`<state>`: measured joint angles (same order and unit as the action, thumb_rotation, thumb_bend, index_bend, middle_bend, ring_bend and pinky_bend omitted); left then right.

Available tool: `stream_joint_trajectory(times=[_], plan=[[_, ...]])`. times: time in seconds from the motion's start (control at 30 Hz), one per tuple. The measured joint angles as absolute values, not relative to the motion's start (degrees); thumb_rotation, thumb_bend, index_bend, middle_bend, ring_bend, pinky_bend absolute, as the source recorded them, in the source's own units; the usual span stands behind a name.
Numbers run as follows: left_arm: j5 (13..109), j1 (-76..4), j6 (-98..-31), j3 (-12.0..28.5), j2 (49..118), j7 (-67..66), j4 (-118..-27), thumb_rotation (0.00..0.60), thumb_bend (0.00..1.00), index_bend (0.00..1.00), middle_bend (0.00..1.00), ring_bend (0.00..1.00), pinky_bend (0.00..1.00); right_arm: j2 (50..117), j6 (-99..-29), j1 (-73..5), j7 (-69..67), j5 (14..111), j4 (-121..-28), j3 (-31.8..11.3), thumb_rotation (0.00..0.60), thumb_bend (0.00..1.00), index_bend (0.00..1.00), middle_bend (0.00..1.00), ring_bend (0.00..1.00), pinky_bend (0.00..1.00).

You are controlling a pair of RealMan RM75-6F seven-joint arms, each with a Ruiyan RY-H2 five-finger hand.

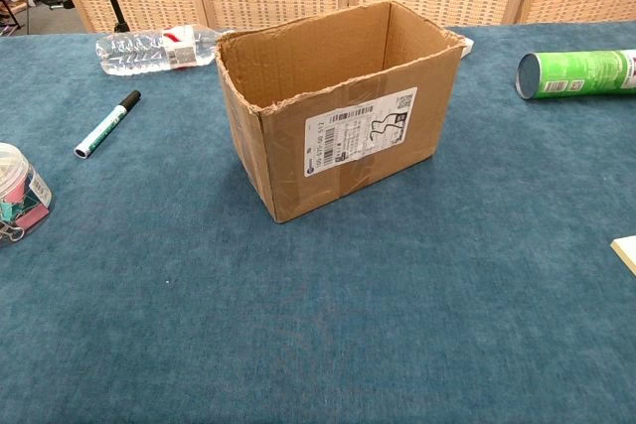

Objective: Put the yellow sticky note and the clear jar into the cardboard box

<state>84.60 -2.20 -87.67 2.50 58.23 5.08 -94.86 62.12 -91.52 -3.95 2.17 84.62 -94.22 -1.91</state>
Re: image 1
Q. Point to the blue velvet tablecloth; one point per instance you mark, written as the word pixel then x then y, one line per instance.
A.
pixel 318 305

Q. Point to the green cylindrical chips can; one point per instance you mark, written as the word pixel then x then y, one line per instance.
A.
pixel 576 74

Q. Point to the open brown cardboard box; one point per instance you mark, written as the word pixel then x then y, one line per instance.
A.
pixel 348 146

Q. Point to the pale yellow notepad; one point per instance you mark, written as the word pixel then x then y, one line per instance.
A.
pixel 627 252

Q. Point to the white paper piece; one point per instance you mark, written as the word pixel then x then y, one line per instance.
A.
pixel 468 46

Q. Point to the clear jar of binder clips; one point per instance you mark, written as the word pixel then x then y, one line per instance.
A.
pixel 20 195

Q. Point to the green and white marker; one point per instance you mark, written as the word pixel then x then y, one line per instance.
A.
pixel 105 125

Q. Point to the clear plastic water bottle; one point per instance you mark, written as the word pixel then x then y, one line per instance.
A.
pixel 144 50

